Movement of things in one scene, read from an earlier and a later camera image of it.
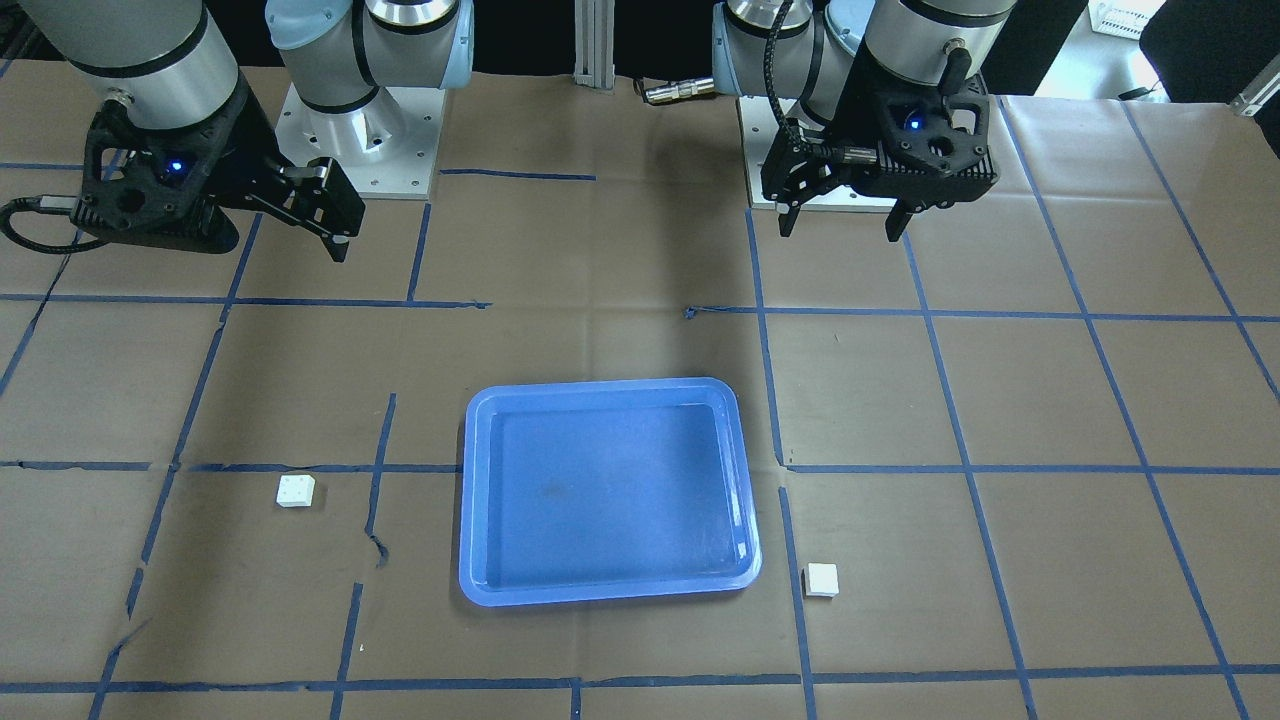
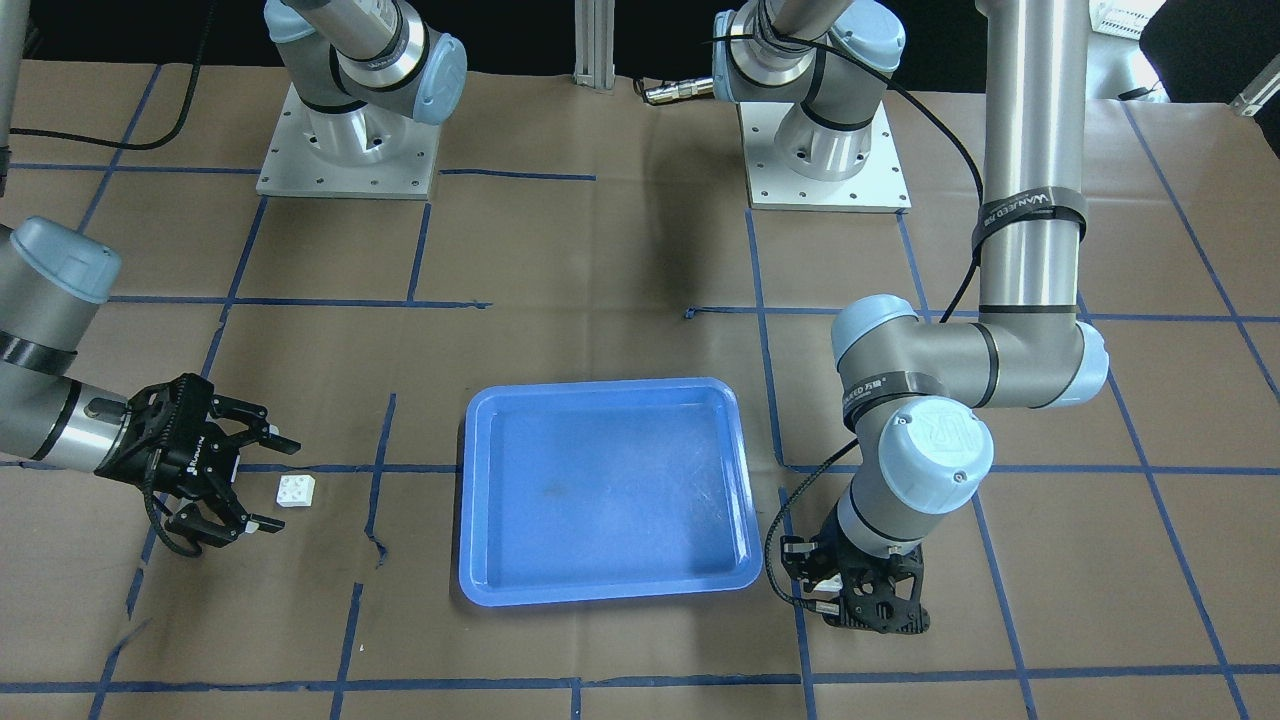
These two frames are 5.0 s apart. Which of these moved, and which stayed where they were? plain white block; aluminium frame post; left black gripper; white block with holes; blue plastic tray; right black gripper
Moved: left black gripper; right black gripper
Stayed: aluminium frame post; white block with holes; plain white block; blue plastic tray
